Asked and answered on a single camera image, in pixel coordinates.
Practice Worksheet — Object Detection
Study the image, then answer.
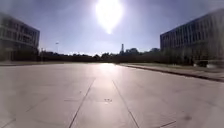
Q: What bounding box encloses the row of dark trees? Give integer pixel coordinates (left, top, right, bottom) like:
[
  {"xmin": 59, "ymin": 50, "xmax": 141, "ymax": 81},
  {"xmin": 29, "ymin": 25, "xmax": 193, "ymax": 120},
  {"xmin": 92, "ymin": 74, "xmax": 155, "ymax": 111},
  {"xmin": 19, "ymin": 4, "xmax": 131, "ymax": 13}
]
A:
[{"xmin": 37, "ymin": 47, "xmax": 201, "ymax": 66}]

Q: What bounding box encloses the distant tower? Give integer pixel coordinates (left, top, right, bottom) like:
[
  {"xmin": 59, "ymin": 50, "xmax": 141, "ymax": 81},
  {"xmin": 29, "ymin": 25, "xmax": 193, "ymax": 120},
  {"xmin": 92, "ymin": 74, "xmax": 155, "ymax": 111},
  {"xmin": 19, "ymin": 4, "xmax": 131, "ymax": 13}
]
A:
[{"xmin": 120, "ymin": 43, "xmax": 125, "ymax": 55}]

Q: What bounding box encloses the grey paved plaza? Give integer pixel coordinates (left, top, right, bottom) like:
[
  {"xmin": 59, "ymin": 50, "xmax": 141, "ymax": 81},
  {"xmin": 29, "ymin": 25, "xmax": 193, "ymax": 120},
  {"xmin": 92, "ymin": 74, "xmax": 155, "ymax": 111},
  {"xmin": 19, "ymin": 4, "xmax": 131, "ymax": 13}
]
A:
[{"xmin": 0, "ymin": 62, "xmax": 224, "ymax": 128}]

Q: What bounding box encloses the lamp pole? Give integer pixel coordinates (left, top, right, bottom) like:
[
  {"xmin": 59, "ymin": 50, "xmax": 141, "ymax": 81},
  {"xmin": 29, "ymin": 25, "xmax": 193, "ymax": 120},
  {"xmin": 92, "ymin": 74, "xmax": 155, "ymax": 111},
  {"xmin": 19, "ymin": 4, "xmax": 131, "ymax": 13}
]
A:
[{"xmin": 55, "ymin": 41, "xmax": 60, "ymax": 54}]

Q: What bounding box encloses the raised kerb strip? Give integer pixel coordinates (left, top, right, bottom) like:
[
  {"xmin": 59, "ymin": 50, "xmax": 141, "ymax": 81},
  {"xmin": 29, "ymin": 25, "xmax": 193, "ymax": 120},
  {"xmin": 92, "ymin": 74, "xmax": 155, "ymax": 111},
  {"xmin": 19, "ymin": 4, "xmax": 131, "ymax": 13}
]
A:
[{"xmin": 117, "ymin": 62, "xmax": 224, "ymax": 83}]

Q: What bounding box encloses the large grey office building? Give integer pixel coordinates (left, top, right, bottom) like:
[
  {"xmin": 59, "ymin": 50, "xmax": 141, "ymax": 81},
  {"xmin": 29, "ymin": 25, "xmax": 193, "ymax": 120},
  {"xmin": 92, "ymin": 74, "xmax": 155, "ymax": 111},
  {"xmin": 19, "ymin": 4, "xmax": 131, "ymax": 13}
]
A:
[{"xmin": 159, "ymin": 8, "xmax": 224, "ymax": 66}]

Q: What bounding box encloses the dark glass building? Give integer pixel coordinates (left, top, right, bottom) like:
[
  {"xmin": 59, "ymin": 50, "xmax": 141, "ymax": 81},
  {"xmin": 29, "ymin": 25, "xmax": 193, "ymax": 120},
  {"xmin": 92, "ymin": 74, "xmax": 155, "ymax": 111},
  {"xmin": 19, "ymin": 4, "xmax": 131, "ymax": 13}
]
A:
[{"xmin": 0, "ymin": 12, "xmax": 41, "ymax": 62}]

